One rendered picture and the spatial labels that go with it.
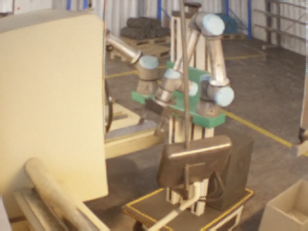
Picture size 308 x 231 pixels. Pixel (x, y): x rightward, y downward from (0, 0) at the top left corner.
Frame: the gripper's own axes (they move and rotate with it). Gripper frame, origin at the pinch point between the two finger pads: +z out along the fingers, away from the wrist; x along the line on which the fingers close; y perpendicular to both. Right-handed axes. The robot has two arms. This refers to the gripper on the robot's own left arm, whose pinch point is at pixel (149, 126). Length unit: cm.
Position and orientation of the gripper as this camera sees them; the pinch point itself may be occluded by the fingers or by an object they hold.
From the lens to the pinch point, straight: 217.2
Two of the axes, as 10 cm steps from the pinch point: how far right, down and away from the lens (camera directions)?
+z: -4.0, 8.9, 2.1
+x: 5.9, 4.3, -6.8
